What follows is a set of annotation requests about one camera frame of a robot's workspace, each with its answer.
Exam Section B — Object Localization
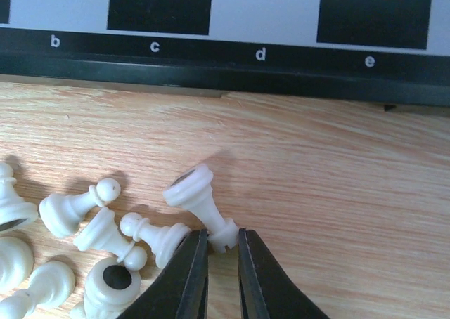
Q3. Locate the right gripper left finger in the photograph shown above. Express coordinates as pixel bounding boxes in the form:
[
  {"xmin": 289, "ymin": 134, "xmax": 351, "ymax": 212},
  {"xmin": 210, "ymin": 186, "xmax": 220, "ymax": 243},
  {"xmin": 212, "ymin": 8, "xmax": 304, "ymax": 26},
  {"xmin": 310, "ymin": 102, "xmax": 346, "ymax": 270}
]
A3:
[{"xmin": 119, "ymin": 230, "xmax": 208, "ymax": 319}]

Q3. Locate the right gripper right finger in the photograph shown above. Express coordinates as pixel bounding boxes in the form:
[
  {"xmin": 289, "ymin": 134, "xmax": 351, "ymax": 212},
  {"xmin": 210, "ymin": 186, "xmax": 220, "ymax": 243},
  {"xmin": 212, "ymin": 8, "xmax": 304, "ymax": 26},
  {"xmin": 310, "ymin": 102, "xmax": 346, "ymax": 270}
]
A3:
[{"xmin": 238, "ymin": 228, "xmax": 328, "ymax": 319}]

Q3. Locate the white chess piece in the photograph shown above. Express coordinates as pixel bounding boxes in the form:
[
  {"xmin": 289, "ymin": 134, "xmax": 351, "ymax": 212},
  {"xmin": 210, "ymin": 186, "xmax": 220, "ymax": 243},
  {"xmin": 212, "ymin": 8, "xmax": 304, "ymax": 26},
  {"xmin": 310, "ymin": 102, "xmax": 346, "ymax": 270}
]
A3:
[
  {"xmin": 1, "ymin": 162, "xmax": 38, "ymax": 235},
  {"xmin": 1, "ymin": 237, "xmax": 34, "ymax": 293},
  {"xmin": 70, "ymin": 258, "xmax": 141, "ymax": 318},
  {"xmin": 1, "ymin": 261, "xmax": 76, "ymax": 319},
  {"xmin": 163, "ymin": 164, "xmax": 238, "ymax": 253},
  {"xmin": 73, "ymin": 207, "xmax": 148, "ymax": 271},
  {"xmin": 39, "ymin": 178, "xmax": 121, "ymax": 238},
  {"xmin": 120, "ymin": 212, "xmax": 191, "ymax": 269}
]

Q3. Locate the black grey chessboard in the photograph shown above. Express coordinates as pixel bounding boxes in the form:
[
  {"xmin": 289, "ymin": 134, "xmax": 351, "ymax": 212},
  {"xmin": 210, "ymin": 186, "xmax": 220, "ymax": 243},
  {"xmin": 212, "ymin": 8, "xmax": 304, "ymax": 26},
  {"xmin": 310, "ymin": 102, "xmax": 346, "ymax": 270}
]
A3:
[{"xmin": 1, "ymin": 0, "xmax": 449, "ymax": 107}]

